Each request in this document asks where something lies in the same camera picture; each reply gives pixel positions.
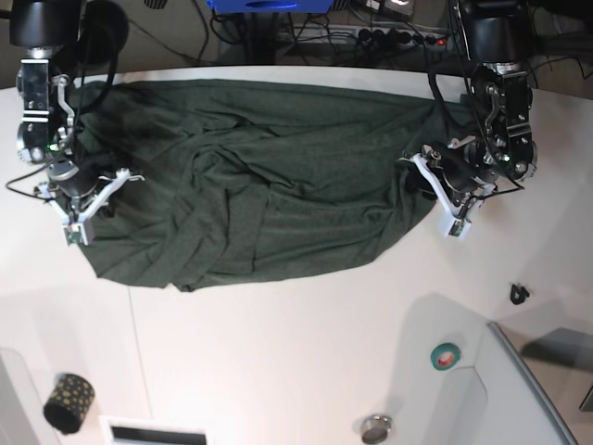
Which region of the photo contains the white power strip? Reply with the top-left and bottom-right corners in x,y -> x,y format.
280,23 -> 454,52

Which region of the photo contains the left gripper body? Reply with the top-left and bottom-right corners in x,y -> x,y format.
428,143 -> 498,204

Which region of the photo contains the green tape roll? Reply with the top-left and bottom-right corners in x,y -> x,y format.
430,342 -> 461,371

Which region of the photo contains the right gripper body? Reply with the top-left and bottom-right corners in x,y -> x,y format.
46,155 -> 118,204

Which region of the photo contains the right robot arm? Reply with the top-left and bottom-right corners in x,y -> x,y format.
1,1 -> 129,210

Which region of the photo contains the black round stand base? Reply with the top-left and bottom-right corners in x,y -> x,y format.
76,1 -> 129,68

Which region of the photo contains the blue box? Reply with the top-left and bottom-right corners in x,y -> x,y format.
206,0 -> 334,14

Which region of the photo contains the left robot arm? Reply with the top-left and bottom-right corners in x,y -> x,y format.
407,1 -> 537,206

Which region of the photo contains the round metal tin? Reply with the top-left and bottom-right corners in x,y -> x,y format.
360,413 -> 393,445

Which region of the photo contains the black gold dotted cup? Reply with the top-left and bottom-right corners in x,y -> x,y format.
43,374 -> 95,435

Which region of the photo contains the small black clip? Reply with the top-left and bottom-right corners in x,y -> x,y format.
509,283 -> 531,306

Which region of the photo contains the white slotted tray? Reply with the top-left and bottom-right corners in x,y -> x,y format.
99,415 -> 208,445

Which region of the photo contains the dark green t-shirt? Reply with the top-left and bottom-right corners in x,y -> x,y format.
80,80 -> 454,292

